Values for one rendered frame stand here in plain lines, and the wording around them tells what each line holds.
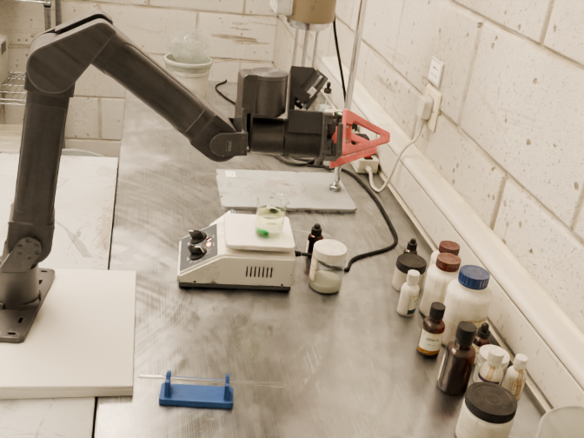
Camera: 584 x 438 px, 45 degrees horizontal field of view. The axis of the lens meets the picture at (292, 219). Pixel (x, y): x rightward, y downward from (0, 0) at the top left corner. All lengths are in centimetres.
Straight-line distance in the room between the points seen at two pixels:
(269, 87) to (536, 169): 46
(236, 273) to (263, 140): 27
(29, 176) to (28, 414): 32
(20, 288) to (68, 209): 40
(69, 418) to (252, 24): 280
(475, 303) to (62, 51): 70
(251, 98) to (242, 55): 256
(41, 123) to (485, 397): 70
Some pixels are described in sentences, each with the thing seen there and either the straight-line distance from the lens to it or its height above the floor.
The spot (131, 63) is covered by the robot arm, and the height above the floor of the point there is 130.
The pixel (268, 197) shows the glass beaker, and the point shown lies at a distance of 124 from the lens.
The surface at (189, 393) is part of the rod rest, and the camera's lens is 101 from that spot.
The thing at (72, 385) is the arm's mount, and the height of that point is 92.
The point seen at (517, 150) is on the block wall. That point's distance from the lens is 129.
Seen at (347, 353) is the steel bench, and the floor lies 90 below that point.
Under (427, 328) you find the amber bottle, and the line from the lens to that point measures 114.
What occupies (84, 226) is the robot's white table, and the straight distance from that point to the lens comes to 144.
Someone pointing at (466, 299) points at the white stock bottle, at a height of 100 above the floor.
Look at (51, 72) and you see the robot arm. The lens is 99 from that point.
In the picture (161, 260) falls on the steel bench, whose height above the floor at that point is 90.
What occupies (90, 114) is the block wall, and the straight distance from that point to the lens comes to 369.
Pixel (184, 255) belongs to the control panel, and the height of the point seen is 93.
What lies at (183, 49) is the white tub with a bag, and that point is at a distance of 211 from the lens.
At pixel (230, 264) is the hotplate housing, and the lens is 122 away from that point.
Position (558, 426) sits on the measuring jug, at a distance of 91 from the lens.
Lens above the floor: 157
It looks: 26 degrees down
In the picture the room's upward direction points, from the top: 7 degrees clockwise
